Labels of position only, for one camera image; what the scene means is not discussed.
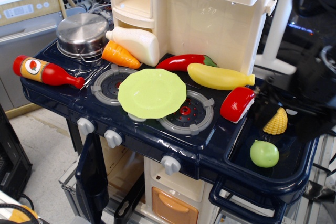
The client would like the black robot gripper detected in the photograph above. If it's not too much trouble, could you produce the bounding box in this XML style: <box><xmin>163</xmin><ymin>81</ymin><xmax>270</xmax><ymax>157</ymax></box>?
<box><xmin>251</xmin><ymin>45</ymin><xmax>335</xmax><ymax>143</ymax></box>

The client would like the green toy pear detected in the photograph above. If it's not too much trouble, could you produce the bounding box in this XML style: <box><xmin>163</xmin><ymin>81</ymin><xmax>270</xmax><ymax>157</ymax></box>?
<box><xmin>250</xmin><ymin>140</ymin><xmax>279</xmax><ymax>168</ymax></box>

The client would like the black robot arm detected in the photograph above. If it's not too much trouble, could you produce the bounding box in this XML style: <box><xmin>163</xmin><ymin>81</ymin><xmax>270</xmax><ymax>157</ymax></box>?
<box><xmin>251</xmin><ymin>0</ymin><xmax>335</xmax><ymax>143</ymax></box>

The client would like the light green plastic plate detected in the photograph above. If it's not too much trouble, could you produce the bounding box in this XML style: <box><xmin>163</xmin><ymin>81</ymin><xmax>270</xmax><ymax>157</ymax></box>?
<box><xmin>118</xmin><ymin>69</ymin><xmax>187</xmax><ymax>119</ymax></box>

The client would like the yellow toy corn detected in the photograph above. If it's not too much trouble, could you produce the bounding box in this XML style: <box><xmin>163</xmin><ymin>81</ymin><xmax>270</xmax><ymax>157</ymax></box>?
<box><xmin>262</xmin><ymin>107</ymin><xmax>288</xmax><ymax>135</ymax></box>

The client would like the red white toy sushi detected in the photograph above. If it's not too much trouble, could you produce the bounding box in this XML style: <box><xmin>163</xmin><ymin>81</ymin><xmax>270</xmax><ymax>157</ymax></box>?
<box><xmin>220</xmin><ymin>87</ymin><xmax>256</xmax><ymax>123</ymax></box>

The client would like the yellow toy banana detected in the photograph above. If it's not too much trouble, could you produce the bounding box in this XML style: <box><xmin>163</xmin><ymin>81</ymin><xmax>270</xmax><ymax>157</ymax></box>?
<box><xmin>187</xmin><ymin>63</ymin><xmax>255</xmax><ymax>90</ymax></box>

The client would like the red toy chili pepper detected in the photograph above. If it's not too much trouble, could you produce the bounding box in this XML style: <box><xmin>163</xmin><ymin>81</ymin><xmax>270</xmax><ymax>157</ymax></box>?
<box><xmin>156</xmin><ymin>54</ymin><xmax>217</xmax><ymax>72</ymax></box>

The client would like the navy cream toy kitchen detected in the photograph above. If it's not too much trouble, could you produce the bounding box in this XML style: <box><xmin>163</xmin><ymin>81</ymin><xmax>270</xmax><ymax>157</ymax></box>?
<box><xmin>21</xmin><ymin>0</ymin><xmax>319</xmax><ymax>223</ymax></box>

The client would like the grey stove knob right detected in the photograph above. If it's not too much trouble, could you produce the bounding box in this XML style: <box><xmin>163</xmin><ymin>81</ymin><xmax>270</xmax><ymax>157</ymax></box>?
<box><xmin>161</xmin><ymin>155</ymin><xmax>181</xmax><ymax>175</ymax></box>

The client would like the grey stove knob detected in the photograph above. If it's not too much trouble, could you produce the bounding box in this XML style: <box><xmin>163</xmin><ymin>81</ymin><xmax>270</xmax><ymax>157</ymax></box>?
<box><xmin>161</xmin><ymin>155</ymin><xmax>181</xmax><ymax>175</ymax></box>
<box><xmin>77</xmin><ymin>118</ymin><xmax>95</xmax><ymax>136</ymax></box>
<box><xmin>104</xmin><ymin>130</ymin><xmax>123</xmax><ymax>148</ymax></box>

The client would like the orange toy drawer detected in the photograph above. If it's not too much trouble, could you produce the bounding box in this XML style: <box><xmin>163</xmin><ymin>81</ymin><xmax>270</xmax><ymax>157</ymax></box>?
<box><xmin>152</xmin><ymin>187</ymin><xmax>198</xmax><ymax>224</ymax></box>

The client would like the cream toy milk bottle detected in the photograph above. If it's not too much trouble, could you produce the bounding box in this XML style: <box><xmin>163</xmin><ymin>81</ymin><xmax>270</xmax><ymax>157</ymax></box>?
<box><xmin>106</xmin><ymin>26</ymin><xmax>160</xmax><ymax>67</ymax></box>

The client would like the grey stove knob middle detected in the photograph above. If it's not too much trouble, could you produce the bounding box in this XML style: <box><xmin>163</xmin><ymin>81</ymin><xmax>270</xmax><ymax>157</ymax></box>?
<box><xmin>104</xmin><ymin>130</ymin><xmax>123</xmax><ymax>148</ymax></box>

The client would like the orange toy carrot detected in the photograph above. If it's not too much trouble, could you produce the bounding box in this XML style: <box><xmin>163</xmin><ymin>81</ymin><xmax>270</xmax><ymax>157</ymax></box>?
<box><xmin>102</xmin><ymin>40</ymin><xmax>141</xmax><ymax>69</ymax></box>

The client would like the grey stove knob left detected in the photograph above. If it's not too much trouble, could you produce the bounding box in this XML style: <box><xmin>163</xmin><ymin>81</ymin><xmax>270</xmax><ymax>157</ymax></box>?
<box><xmin>77</xmin><ymin>118</ymin><xmax>95</xmax><ymax>136</ymax></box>

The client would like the navy oven door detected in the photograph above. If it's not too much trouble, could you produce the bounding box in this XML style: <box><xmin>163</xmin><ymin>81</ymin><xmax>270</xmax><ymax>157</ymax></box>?
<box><xmin>75</xmin><ymin>133</ymin><xmax>109</xmax><ymax>223</ymax></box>

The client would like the stainless steel pot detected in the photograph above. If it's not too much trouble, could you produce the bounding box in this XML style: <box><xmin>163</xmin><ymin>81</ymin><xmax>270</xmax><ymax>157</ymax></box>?
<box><xmin>56</xmin><ymin>13</ymin><xmax>109</xmax><ymax>59</ymax></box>

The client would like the red toy ketchup bottle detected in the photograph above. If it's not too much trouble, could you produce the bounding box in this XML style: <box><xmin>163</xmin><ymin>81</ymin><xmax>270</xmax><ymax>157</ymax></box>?
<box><xmin>13</xmin><ymin>55</ymin><xmax>85</xmax><ymax>89</ymax></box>

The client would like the grey dishwasher appliance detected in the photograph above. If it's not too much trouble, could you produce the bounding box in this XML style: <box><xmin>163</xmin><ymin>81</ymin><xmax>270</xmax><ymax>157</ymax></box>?
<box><xmin>1</xmin><ymin>0</ymin><xmax>84</xmax><ymax>111</ymax></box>

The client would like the white post stand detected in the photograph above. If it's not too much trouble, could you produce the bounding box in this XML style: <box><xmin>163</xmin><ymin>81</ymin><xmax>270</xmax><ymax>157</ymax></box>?
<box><xmin>255</xmin><ymin>0</ymin><xmax>296</xmax><ymax>74</ymax></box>

